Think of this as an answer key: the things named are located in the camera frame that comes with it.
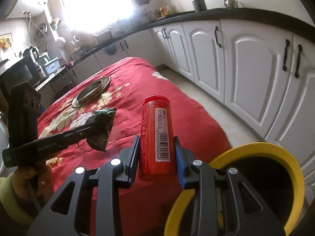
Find dark foil wrapper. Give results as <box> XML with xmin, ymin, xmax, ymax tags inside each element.
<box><xmin>85</xmin><ymin>108</ymin><xmax>117</xmax><ymax>152</ymax></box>

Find red plastic bottle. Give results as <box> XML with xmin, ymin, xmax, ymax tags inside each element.
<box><xmin>138</xmin><ymin>95</ymin><xmax>177</xmax><ymax>182</ymax></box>

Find green sleeve left forearm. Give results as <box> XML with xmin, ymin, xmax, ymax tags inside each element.
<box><xmin>1</xmin><ymin>169</ymin><xmax>37</xmax><ymax>233</ymax></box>

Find yellow rimmed trash bin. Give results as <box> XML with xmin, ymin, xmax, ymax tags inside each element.
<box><xmin>164</xmin><ymin>140</ymin><xmax>304</xmax><ymax>235</ymax></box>

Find left hand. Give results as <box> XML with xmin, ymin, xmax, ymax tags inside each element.
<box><xmin>12</xmin><ymin>166</ymin><xmax>54</xmax><ymax>202</ymax></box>

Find large metal plate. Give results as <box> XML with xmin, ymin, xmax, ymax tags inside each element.
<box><xmin>71</xmin><ymin>77</ymin><xmax>111</xmax><ymax>108</ymax></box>

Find metal bowl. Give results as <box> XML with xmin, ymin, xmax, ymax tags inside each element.
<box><xmin>76</xmin><ymin>80</ymin><xmax>103</xmax><ymax>104</ymax></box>

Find red floral tablecloth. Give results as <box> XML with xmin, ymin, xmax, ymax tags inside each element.
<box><xmin>38</xmin><ymin>57</ymin><xmax>231</xmax><ymax>235</ymax></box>

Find black microwave oven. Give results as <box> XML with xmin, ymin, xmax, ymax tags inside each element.
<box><xmin>1</xmin><ymin>55</ymin><xmax>42</xmax><ymax>99</ymax></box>

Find blue hanging basin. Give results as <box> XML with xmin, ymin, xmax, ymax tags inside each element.
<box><xmin>103</xmin><ymin>43</ymin><xmax>117</xmax><ymax>55</ymax></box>

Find steel cooking pot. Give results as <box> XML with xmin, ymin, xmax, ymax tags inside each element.
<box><xmin>92</xmin><ymin>27</ymin><xmax>113</xmax><ymax>44</ymax></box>

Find white lower cabinets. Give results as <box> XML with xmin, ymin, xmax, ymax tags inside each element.
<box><xmin>70</xmin><ymin>19</ymin><xmax>314</xmax><ymax>201</ymax></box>

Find white water heater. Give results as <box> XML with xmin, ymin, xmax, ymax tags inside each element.
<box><xmin>4</xmin><ymin>0</ymin><xmax>48</xmax><ymax>19</ymax></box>

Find black cylindrical canister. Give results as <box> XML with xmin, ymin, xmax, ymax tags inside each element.
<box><xmin>192</xmin><ymin>0</ymin><xmax>207</xmax><ymax>12</ymax></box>

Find black countertop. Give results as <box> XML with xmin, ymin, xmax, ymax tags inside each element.
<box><xmin>34</xmin><ymin>7</ymin><xmax>315</xmax><ymax>92</ymax></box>

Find small metal teapot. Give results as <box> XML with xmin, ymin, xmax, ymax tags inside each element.
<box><xmin>224</xmin><ymin>0</ymin><xmax>239</xmax><ymax>9</ymax></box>

